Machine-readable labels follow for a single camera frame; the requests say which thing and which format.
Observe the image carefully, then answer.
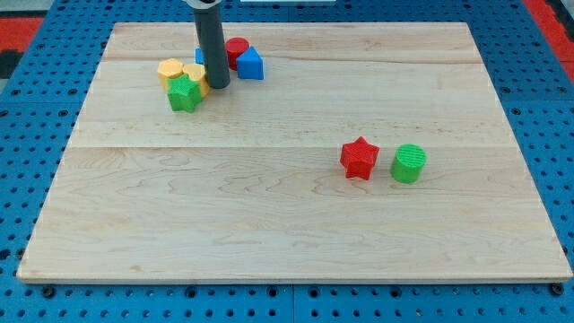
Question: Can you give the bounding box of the red cylinder block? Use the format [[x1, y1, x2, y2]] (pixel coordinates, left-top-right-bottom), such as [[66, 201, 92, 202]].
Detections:
[[225, 37, 250, 71]]

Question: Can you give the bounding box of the red star block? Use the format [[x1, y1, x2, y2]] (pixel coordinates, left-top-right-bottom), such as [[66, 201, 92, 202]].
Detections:
[[340, 136, 380, 180]]

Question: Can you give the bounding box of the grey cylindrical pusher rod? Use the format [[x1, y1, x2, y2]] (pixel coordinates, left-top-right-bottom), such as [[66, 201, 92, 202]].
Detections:
[[192, 3, 230, 89]]

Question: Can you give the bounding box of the yellow hexagon block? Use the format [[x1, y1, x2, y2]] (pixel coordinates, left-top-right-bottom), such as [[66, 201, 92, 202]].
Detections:
[[157, 58, 184, 91]]

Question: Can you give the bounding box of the blue triangle block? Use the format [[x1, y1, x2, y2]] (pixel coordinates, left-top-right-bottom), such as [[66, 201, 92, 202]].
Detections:
[[236, 47, 265, 80]]

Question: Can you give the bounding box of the wooden board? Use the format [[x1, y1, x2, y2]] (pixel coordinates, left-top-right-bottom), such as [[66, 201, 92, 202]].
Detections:
[[17, 22, 572, 285]]

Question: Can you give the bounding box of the green star block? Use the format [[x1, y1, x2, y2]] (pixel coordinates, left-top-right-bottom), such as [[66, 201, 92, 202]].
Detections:
[[167, 74, 203, 113]]

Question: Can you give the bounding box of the yellow round block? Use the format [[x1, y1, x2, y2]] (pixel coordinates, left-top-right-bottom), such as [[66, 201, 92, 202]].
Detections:
[[183, 64, 211, 98]]

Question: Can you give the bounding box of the blue cube block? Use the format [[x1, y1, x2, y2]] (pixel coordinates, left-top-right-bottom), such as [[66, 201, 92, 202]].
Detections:
[[195, 48, 204, 65]]

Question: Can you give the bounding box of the silver rod mount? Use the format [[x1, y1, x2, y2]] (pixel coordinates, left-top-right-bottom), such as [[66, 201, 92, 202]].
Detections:
[[182, 0, 222, 9]]

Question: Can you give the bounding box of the green cylinder block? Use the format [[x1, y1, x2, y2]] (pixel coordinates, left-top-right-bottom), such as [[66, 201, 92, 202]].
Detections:
[[390, 144, 427, 184]]

